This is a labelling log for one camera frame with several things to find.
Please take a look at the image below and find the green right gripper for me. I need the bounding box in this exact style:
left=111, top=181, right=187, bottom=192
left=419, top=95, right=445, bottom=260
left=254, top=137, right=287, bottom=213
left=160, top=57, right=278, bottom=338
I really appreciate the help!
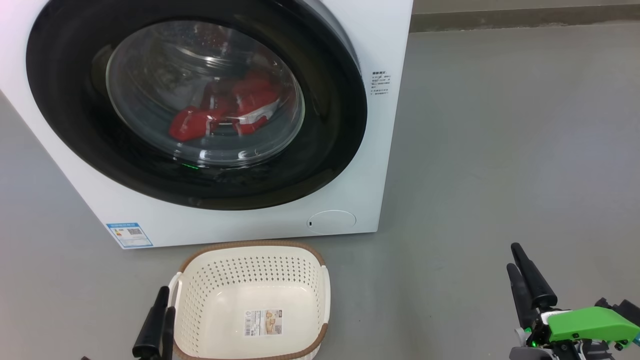
left=506, top=242, right=640, bottom=360

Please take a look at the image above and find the dark skirting board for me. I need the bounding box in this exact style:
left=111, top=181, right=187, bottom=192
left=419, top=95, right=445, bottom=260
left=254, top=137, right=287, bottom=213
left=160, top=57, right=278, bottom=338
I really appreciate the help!
left=410, top=5, right=640, bottom=33

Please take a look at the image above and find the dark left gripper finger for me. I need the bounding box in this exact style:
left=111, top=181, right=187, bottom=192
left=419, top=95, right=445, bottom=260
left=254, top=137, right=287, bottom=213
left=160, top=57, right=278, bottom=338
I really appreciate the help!
left=161, top=306, right=177, bottom=360
left=132, top=286, right=170, bottom=358

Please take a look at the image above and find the red and white garment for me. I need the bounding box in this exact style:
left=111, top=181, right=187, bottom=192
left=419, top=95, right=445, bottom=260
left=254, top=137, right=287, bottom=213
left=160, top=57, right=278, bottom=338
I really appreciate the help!
left=168, top=69, right=281, bottom=142

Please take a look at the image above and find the cream perforated laundry basket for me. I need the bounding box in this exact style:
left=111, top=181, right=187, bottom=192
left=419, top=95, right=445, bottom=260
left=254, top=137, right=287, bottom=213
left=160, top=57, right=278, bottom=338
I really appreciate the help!
left=168, top=240, right=331, bottom=360

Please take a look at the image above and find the white front-load washing machine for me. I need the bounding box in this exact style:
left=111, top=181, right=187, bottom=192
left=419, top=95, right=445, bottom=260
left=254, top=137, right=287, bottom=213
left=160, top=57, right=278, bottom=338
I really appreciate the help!
left=0, top=0, right=415, bottom=250

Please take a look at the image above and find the blue energy label sticker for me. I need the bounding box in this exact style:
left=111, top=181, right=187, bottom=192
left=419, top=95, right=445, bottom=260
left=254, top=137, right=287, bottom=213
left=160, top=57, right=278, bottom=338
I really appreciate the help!
left=106, top=222, right=154, bottom=249

